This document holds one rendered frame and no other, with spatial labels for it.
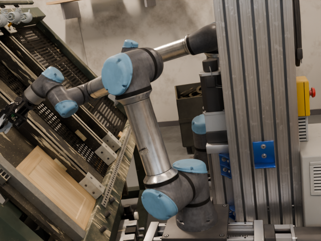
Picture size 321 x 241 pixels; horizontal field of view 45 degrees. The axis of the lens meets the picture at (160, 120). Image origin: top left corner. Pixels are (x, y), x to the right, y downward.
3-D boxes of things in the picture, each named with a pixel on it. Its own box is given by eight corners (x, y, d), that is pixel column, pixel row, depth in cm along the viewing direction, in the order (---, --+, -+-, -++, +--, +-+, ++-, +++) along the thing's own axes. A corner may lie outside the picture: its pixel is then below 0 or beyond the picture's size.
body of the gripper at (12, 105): (0, 119, 148) (21, 99, 145) (4, 108, 155) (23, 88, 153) (17, 131, 152) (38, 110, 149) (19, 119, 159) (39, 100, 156)
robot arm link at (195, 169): (217, 191, 139) (212, 156, 135) (195, 209, 129) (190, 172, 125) (189, 185, 146) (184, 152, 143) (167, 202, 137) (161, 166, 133)
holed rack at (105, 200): (104, 208, 195) (105, 207, 195) (100, 204, 194) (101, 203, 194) (136, 115, 353) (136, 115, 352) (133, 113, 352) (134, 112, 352)
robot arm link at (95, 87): (170, 37, 129) (87, 78, 163) (149, 42, 121) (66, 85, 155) (183, 70, 130) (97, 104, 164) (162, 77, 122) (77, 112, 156)
